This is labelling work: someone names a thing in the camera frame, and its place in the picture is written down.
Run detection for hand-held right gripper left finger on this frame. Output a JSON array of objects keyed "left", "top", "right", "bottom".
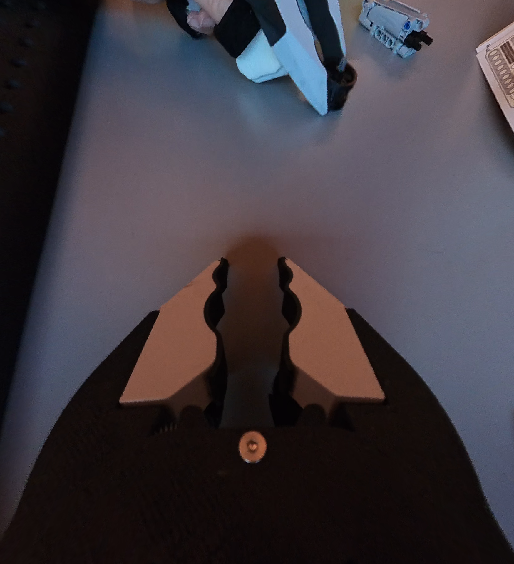
[{"left": 119, "top": 257, "right": 230, "bottom": 427}]

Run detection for black toy wheel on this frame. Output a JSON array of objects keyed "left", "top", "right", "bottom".
[{"left": 327, "top": 62, "right": 358, "bottom": 111}]

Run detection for grey toy brick assembly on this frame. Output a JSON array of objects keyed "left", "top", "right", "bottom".
[{"left": 358, "top": 0, "right": 434, "bottom": 57}]

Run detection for black perforated table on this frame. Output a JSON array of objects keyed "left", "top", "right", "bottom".
[{"left": 0, "top": 0, "right": 96, "bottom": 521}]

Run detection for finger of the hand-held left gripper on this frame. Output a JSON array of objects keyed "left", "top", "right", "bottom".
[{"left": 235, "top": 0, "right": 348, "bottom": 116}]

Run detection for person's left hand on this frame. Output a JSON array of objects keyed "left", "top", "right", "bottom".
[{"left": 187, "top": 9, "right": 220, "bottom": 36}]

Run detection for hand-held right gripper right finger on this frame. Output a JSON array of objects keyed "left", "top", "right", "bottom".
[{"left": 274, "top": 257, "right": 386, "bottom": 427}]

